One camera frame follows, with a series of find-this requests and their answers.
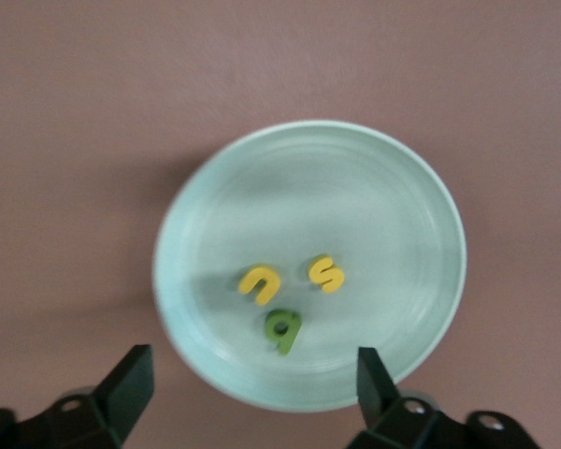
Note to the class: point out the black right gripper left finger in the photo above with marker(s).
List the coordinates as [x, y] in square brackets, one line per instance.
[117, 402]

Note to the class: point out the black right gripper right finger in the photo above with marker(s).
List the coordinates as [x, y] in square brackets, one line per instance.
[383, 411]

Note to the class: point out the green foam letter b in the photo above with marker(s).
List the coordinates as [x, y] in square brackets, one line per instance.
[291, 341]

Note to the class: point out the yellow foam letter s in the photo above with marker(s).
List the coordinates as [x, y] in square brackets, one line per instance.
[326, 274]

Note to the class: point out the yellow foam letter u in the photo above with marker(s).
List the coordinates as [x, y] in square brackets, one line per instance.
[257, 271]

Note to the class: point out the green plate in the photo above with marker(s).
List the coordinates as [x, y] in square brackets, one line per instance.
[308, 196]

